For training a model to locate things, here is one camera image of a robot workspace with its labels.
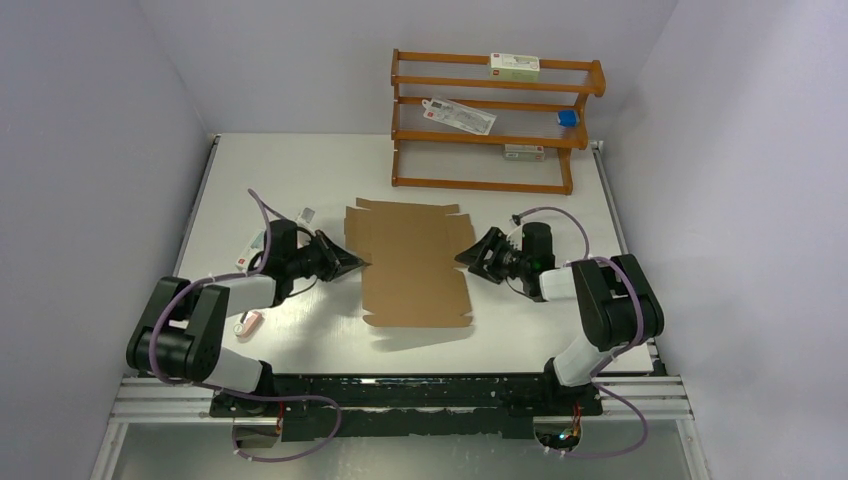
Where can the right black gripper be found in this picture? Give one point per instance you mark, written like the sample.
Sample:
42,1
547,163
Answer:
494,240

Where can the white flat package middle shelf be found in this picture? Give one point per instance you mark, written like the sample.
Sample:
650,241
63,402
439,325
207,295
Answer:
458,116

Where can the white green box top shelf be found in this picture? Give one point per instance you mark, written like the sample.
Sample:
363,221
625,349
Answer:
514,67

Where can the blue small cube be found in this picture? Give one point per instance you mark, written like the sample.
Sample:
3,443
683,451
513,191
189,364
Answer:
568,118

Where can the orange wooden shelf rack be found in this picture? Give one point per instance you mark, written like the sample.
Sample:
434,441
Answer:
526,112

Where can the white box lower shelf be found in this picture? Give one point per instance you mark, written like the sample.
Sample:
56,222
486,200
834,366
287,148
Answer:
525,153

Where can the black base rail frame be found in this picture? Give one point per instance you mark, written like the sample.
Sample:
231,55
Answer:
312,406

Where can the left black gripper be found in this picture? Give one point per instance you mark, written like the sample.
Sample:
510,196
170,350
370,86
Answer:
336,261

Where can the white green box on table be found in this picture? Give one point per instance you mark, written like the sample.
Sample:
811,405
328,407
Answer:
253,247

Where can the brown cardboard box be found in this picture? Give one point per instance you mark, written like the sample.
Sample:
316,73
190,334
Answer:
412,279

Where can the pink white small object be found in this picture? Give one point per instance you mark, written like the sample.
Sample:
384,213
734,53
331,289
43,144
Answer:
248,324

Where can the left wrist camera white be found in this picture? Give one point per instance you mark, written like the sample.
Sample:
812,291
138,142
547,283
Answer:
305,217

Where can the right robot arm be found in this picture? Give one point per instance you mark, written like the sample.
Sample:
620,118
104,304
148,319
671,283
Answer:
617,307

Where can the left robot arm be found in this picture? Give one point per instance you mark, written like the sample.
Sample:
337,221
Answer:
179,336

